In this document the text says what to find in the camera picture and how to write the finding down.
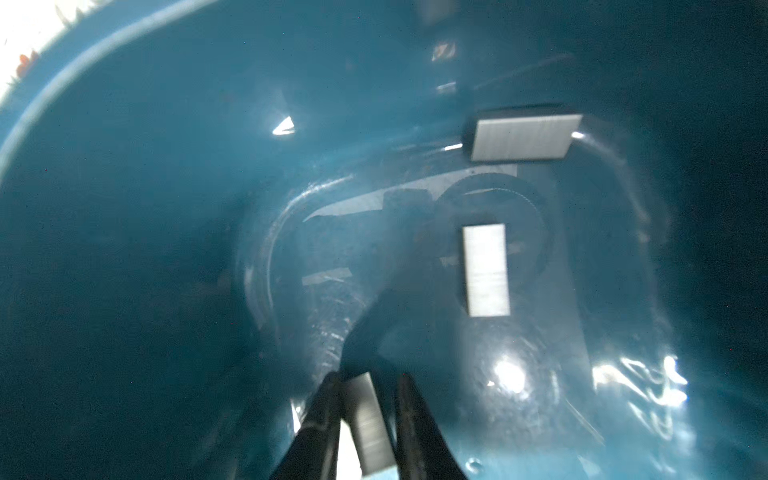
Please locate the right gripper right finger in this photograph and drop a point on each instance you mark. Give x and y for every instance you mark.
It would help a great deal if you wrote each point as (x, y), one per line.
(421, 451)

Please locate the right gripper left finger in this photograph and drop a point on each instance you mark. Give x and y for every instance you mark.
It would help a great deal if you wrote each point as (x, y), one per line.
(313, 454)

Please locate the grey staple strip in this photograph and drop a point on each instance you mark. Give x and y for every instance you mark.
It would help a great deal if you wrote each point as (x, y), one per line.
(486, 275)
(368, 428)
(524, 138)

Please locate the grey staple strip upright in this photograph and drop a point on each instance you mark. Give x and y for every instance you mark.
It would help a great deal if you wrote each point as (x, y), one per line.
(486, 275)

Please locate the teal plastic tray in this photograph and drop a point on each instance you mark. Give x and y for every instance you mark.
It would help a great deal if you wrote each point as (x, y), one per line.
(208, 206)

